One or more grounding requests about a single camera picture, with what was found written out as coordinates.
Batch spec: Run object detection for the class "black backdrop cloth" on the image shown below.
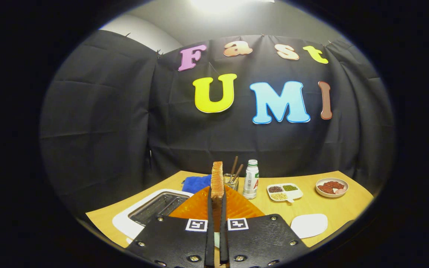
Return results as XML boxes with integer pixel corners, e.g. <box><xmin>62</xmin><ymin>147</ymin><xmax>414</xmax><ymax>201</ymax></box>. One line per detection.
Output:
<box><xmin>39</xmin><ymin>30</ymin><xmax>395</xmax><ymax>220</ymax></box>

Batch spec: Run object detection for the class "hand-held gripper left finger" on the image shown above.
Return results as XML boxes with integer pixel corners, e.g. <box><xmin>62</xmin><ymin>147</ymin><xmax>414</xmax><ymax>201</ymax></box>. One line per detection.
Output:
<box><xmin>126</xmin><ymin>186</ymin><xmax>215</xmax><ymax>267</ymax></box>

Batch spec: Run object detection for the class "plain toast bread slice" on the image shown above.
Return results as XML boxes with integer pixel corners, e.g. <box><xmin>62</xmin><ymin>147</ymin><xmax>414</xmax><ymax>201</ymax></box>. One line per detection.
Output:
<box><xmin>211</xmin><ymin>161</ymin><xmax>225</xmax><ymax>232</ymax></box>

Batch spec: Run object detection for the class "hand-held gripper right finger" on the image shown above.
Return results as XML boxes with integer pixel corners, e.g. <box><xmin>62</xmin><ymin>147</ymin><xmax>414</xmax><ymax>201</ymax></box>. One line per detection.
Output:
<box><xmin>220</xmin><ymin>186</ymin><xmax>309</xmax><ymax>266</ymax></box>

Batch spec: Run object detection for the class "white plastic bottle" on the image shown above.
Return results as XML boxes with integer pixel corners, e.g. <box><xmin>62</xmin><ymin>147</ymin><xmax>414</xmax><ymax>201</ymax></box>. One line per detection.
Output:
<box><xmin>243</xmin><ymin>160</ymin><xmax>259</xmax><ymax>200</ymax></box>

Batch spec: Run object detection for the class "metal wire holder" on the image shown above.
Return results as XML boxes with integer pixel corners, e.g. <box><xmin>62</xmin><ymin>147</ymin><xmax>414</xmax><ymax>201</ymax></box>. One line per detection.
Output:
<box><xmin>223</xmin><ymin>173</ymin><xmax>239</xmax><ymax>191</ymax></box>

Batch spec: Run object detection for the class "white divided dish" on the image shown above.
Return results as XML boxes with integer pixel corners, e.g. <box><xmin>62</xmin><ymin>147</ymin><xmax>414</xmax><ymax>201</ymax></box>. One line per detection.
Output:
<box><xmin>267</xmin><ymin>183</ymin><xmax>304</xmax><ymax>203</ymax></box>

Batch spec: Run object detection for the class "blue cloth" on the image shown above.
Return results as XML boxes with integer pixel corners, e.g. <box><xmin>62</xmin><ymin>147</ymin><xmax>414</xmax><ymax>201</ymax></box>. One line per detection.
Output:
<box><xmin>182</xmin><ymin>174</ymin><xmax>212</xmax><ymax>194</ymax></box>

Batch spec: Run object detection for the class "white square plate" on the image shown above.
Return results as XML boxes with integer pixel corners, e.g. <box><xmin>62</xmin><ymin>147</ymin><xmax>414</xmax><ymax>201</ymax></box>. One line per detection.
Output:
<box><xmin>290</xmin><ymin>213</ymin><xmax>328</xmax><ymax>239</ymax></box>

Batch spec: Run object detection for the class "white toaster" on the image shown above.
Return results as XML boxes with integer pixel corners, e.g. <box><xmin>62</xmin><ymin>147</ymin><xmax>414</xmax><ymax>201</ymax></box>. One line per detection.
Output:
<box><xmin>112</xmin><ymin>189</ymin><xmax>194</xmax><ymax>240</ymax></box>

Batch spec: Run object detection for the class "white round meat plate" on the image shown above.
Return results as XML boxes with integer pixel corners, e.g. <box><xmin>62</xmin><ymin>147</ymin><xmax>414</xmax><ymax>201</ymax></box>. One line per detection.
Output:
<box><xmin>315</xmin><ymin>178</ymin><xmax>349</xmax><ymax>198</ymax></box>

